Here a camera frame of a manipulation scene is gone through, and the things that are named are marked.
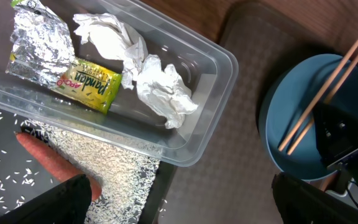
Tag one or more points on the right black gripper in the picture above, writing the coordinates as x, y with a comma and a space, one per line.
336, 134

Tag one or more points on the black tray bin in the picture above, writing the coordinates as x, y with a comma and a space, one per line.
5, 155

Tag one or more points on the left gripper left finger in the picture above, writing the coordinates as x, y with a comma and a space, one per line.
67, 202

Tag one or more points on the spilled white rice grains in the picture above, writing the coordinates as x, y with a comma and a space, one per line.
104, 168

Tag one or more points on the white tissue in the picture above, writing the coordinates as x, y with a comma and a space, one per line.
164, 92
114, 40

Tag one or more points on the orange carrot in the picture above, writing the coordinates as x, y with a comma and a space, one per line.
51, 160

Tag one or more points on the dark blue plate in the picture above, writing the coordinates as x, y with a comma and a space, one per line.
284, 103

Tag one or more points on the brown serving tray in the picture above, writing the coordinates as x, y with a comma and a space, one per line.
231, 182

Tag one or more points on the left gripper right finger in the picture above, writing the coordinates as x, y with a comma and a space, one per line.
299, 202

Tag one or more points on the yellow foil snack wrapper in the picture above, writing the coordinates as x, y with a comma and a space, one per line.
43, 53

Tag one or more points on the clear plastic bin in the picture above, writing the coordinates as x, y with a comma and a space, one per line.
207, 69

